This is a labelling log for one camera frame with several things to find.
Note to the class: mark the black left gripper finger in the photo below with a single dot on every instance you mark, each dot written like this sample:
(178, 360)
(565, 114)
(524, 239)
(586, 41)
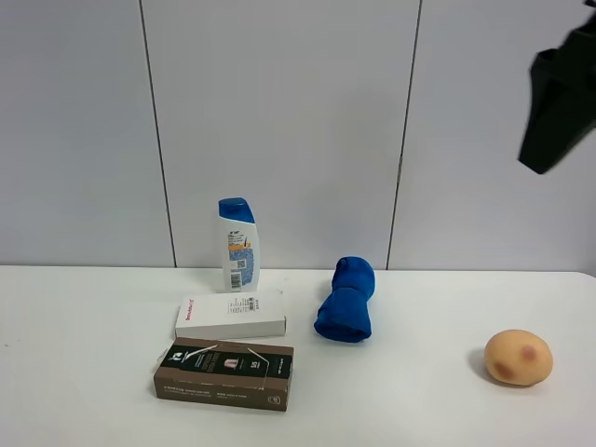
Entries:
(560, 118)

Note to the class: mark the brown coffee capsule box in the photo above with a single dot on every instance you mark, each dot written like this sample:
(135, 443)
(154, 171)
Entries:
(226, 373)

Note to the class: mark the rolled blue cloth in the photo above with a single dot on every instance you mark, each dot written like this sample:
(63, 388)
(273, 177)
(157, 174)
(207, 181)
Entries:
(344, 315)

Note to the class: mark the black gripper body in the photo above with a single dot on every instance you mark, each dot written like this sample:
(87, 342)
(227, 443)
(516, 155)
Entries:
(572, 63)

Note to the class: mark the white cardboard box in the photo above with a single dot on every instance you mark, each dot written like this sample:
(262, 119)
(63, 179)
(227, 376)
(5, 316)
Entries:
(229, 316)

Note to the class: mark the tan potato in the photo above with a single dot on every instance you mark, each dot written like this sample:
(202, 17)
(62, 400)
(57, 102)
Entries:
(518, 358)

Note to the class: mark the white blue shampoo bottle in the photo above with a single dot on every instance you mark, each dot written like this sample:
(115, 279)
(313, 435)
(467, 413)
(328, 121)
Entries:
(240, 245)

